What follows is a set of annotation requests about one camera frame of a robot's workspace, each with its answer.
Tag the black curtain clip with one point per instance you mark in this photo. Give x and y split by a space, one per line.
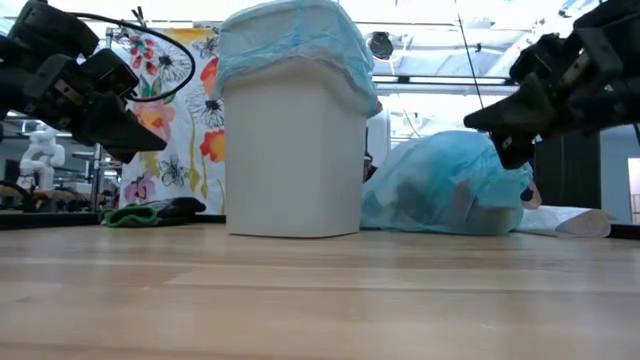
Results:
140 17

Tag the white folded plastic bag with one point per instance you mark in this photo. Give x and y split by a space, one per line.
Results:
565 220

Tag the thin black pole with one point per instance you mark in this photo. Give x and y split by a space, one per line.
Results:
470 60

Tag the translucent blue bag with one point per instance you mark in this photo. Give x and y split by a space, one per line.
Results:
295 35

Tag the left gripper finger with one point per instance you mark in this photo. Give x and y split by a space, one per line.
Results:
125 130
122 154

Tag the white humanoid robot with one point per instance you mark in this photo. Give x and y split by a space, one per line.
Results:
42 160

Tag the round black speaker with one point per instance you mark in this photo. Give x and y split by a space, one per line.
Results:
381 45

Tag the black glove green cuff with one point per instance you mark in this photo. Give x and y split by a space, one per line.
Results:
150 212

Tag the black partition wall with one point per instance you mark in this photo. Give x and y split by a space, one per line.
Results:
570 175

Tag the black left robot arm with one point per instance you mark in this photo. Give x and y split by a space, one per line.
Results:
45 30

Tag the white plastic trash bin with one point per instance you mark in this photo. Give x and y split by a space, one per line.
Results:
295 170

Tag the brown cardboard piece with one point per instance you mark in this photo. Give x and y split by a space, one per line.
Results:
532 197

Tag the pale pink panel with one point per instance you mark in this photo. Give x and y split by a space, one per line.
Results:
635 190

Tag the blue bin liner bag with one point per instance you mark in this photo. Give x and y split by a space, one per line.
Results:
440 185

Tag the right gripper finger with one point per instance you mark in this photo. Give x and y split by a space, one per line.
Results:
520 110
515 147

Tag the black aluminium rig frame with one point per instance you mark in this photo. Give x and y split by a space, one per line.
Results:
50 220

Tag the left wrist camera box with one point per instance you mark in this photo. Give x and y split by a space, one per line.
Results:
112 72

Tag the floral print curtain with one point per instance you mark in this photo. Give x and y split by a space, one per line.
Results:
170 170

